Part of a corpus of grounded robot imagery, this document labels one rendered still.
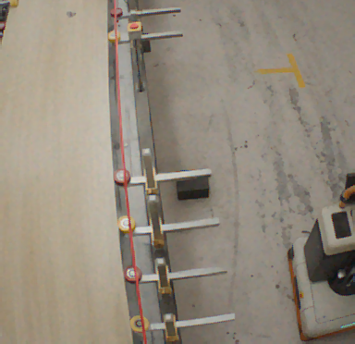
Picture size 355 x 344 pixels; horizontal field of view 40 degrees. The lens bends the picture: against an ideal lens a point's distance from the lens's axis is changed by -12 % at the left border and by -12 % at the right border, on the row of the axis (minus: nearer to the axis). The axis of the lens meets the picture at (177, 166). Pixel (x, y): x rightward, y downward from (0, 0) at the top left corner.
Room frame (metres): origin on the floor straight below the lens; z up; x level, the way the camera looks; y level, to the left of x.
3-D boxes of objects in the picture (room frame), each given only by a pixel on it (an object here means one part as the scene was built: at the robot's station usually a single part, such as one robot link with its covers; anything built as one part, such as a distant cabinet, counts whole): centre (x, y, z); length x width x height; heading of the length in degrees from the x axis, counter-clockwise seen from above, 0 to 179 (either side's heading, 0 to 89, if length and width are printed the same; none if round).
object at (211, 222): (1.10, 0.04, 0.80); 0.43 x 0.03 x 0.04; 95
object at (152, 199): (1.05, 0.10, 0.94); 0.04 x 0.04 x 0.48; 5
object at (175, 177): (1.35, 0.06, 0.83); 0.43 x 0.03 x 0.04; 95
